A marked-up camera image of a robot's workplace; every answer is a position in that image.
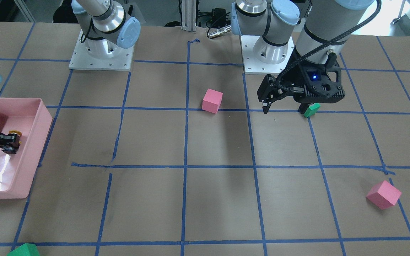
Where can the yellow push button switch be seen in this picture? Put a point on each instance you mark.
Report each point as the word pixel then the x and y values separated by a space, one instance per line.
pixel 11 142

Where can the green foam cube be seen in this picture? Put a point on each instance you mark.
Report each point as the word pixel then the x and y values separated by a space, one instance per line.
pixel 26 249
pixel 311 109

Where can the pink foam cube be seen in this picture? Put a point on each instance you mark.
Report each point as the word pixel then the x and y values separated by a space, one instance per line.
pixel 212 101
pixel 384 195

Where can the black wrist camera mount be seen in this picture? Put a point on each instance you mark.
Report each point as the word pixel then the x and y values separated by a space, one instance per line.
pixel 326 81

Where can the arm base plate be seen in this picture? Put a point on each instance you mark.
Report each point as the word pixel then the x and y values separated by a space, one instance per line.
pixel 259 57
pixel 100 56

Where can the aluminium frame post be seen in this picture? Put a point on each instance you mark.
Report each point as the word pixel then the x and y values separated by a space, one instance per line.
pixel 188 15

